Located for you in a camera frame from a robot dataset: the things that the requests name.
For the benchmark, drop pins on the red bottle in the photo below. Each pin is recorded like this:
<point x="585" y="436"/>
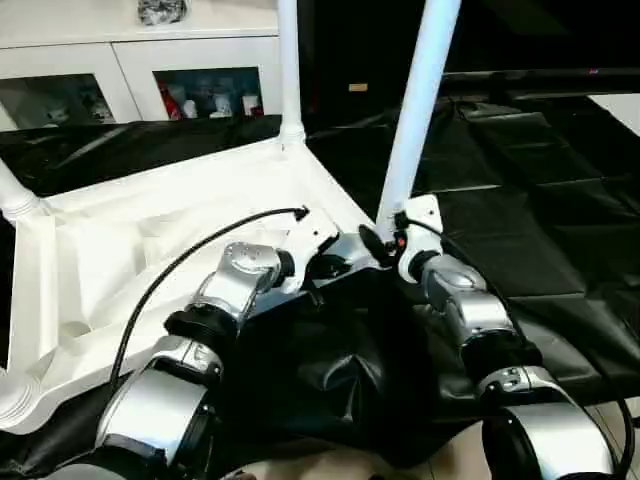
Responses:
<point x="171" y="102"/>

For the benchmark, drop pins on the white cabinet with glass doors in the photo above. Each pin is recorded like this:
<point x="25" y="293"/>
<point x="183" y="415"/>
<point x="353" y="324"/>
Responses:
<point x="125" y="55"/>

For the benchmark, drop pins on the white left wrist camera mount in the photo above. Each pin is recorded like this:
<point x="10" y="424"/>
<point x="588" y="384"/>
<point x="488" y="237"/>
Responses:
<point x="305" y="240"/>

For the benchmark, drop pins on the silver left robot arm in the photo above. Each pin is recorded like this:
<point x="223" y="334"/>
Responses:
<point x="235" y="285"/>

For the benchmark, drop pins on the white flat panel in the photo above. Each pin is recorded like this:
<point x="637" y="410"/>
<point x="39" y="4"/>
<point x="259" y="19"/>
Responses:
<point x="617" y="111"/>

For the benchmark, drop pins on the large black case yellow label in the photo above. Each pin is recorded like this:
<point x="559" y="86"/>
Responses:
<point x="350" y="50"/>

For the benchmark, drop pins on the grey metal bar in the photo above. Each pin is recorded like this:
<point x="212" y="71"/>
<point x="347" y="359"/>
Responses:
<point x="550" y="77"/>

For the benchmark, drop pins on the black mat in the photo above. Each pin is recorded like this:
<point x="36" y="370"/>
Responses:
<point x="525" y="200"/>

